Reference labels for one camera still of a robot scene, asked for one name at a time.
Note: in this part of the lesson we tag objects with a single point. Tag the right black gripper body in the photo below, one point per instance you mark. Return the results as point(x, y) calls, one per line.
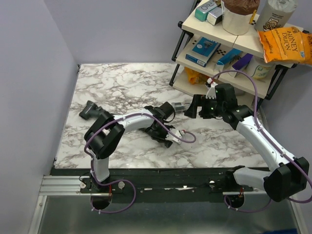
point(214, 108)

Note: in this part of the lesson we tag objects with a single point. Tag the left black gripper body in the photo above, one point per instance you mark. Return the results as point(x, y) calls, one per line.
point(162, 134)

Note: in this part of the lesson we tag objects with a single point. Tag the clear plastic pipe fitting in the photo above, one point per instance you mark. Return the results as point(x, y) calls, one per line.
point(180, 106)

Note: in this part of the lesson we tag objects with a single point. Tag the grey T pipe fitting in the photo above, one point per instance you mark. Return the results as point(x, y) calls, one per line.
point(91, 110)

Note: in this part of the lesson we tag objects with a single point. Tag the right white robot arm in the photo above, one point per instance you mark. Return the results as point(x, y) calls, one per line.
point(287, 173)

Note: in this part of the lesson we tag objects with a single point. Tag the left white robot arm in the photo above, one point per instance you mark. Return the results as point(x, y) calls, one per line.
point(104, 135)

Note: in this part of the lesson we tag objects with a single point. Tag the orange snack bag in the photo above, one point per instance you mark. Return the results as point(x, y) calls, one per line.
point(195, 77)

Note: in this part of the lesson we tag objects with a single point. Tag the cream tiered shelf rack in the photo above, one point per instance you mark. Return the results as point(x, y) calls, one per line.
point(248, 43)

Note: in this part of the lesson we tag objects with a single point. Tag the blue white carton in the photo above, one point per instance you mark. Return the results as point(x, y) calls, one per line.
point(225, 59)

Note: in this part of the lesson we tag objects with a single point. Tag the blue product box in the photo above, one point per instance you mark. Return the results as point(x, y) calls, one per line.
point(202, 51)

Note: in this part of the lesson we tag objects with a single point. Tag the purple white carton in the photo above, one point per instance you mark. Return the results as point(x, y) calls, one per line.
point(240, 64)

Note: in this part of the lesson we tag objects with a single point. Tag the white round container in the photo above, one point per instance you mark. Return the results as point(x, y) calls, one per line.
point(258, 68)

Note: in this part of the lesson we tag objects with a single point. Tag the silver small box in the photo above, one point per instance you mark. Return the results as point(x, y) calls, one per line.
point(214, 16)

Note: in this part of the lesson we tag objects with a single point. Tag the teal green box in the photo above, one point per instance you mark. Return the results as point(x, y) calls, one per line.
point(201, 12)

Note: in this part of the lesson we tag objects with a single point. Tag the white tub brown lid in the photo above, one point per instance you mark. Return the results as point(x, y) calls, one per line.
point(236, 15)

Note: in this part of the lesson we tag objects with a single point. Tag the orange honey dijon chip bag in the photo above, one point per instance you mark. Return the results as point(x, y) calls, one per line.
point(287, 44)

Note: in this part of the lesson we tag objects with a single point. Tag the grey cylindrical canister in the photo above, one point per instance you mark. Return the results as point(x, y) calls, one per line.
point(275, 14)

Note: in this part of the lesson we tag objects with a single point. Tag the aluminium frame rail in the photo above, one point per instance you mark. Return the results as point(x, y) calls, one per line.
point(61, 184)

